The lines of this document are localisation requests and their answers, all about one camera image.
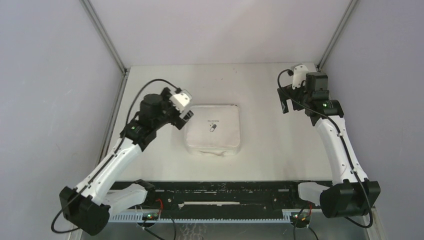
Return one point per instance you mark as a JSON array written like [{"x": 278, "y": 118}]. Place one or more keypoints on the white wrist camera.
[
  {"x": 181, "y": 100},
  {"x": 299, "y": 75}
]

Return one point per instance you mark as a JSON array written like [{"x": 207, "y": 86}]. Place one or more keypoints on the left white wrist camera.
[{"x": 181, "y": 100}]

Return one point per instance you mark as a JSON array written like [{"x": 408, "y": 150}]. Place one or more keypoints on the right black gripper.
[{"x": 284, "y": 97}]

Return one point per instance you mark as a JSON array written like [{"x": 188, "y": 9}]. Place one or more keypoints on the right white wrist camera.
[{"x": 299, "y": 75}]

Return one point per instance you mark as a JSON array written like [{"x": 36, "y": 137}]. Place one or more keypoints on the white medicine kit box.
[{"x": 214, "y": 130}]

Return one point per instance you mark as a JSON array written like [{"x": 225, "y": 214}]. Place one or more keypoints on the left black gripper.
[{"x": 178, "y": 122}]

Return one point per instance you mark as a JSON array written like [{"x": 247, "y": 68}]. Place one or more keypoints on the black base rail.
[{"x": 223, "y": 201}]

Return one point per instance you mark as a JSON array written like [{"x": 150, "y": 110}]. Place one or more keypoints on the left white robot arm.
[{"x": 89, "y": 205}]

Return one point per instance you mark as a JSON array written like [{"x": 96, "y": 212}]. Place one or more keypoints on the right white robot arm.
[{"x": 352, "y": 193}]

